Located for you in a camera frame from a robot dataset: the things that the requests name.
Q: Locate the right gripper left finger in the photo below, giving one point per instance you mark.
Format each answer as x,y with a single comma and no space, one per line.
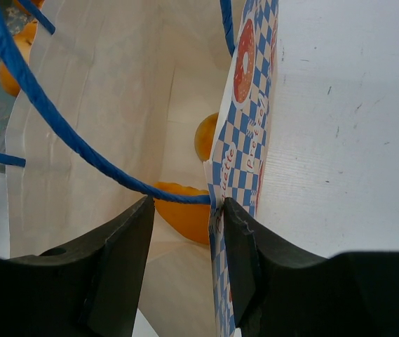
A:
89,286

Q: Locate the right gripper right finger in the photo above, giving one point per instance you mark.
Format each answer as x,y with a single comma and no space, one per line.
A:
279,289

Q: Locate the striped croissant bread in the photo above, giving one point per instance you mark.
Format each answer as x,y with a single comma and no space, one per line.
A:
190,220

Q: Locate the ring donut bread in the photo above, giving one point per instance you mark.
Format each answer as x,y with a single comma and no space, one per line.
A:
204,136

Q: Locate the blue checkered paper bag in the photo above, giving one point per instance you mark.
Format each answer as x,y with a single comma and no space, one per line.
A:
111,94

